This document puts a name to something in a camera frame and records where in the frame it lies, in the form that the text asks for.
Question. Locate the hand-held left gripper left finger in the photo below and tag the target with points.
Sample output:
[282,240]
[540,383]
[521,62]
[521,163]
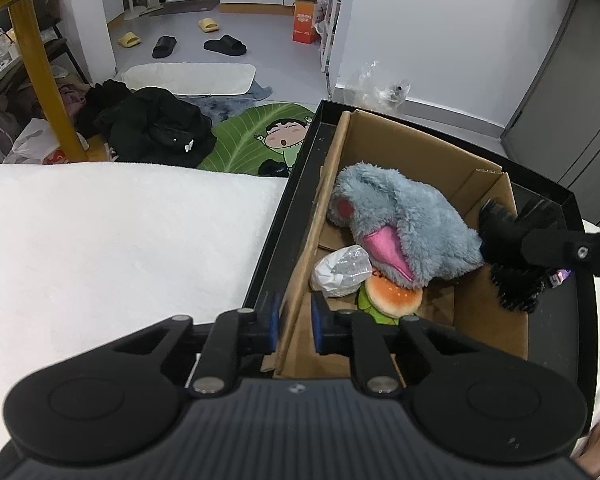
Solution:
[272,320]

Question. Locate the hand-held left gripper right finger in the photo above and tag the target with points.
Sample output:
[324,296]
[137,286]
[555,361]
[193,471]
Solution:
[319,322]

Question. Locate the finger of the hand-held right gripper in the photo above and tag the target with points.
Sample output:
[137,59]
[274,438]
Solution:
[580,252]

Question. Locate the white packet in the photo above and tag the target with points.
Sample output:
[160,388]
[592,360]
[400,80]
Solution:
[340,270]

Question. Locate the black hair brush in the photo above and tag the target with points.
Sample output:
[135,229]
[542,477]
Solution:
[517,290]

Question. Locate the burger plush toy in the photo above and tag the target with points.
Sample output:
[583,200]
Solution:
[392,300]

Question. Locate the black tray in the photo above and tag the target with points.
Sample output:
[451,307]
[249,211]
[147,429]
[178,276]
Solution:
[555,340]

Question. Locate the grey plush toy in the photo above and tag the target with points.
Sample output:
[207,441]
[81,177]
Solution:
[410,210]

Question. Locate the brown cardboard box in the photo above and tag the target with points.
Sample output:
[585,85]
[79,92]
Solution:
[430,150]

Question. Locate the grey door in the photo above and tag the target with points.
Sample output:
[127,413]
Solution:
[570,110]

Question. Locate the small black cloth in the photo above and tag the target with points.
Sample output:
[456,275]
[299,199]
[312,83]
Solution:
[274,168]

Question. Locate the green leaf cartoon rug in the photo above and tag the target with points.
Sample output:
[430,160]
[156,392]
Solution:
[240,135]

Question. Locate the black clothes pile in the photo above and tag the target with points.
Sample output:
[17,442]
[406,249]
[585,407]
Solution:
[150,130]

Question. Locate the blue-grey fluffy rug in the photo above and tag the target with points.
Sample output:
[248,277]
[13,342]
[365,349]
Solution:
[262,92]

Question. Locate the clear plastic bag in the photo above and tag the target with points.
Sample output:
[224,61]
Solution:
[380,85]

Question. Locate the white floor mat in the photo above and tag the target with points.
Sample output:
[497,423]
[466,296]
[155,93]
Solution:
[190,79]

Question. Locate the black slipper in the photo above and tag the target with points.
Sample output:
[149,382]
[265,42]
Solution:
[164,47]
[225,45]

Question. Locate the orange cardboard box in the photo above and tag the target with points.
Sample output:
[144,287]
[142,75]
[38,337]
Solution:
[305,22]

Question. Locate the white plastic bag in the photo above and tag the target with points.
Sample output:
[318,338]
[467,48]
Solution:
[30,142]

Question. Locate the yellow slipper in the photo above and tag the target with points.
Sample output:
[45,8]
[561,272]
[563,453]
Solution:
[128,40]
[207,24]

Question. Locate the white shelf rack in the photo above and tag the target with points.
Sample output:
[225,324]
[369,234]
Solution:
[332,10]

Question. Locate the round yellow table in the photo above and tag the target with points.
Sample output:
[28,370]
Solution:
[40,70]

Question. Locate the white power strip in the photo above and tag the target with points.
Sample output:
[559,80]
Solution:
[0,60]

